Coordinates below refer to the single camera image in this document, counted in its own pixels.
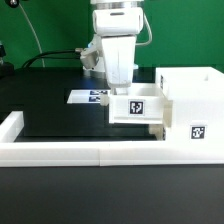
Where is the white drawer cabinet housing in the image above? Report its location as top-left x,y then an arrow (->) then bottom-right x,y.
156,67 -> 224,142

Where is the white drawer box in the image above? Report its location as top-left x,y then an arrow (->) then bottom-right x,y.
148,124 -> 166,141
100,83 -> 172,125

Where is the white front drawer box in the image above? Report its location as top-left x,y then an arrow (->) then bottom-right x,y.
148,124 -> 166,141

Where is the white marker sheet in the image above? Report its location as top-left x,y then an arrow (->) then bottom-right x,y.
67,89 -> 108,104

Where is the black camera stand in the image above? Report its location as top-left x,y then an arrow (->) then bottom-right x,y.
0,41 -> 14,78

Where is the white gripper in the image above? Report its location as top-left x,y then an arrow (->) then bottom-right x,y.
92,7 -> 143,95

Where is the black cable bundle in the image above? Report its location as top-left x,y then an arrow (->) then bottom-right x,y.
20,47 -> 89,69

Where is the white foam border frame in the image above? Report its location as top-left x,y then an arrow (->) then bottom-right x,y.
0,111 -> 224,167

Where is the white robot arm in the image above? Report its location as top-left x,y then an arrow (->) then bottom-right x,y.
80,0 -> 153,95

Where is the white thin cable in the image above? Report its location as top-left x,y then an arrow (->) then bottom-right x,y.
9,0 -> 46,68

